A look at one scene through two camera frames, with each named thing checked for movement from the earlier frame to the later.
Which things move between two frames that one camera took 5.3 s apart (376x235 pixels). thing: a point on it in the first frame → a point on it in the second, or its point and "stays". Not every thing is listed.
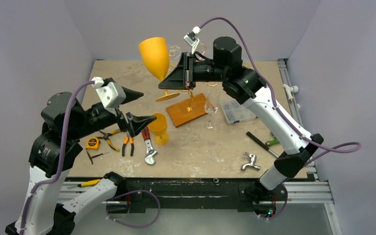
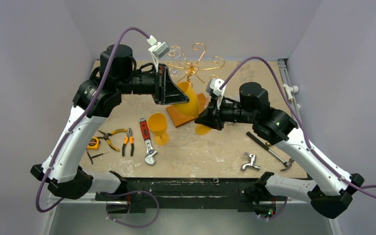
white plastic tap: (290, 90) stays
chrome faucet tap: (253, 161) stays
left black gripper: (135, 123) → (166, 91)
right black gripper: (189, 71) → (218, 113)
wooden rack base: (180, 115) stays
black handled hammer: (262, 144) stays
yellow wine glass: (154, 52) → (191, 107)
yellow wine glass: (158, 128) stays
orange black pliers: (126, 141) stays
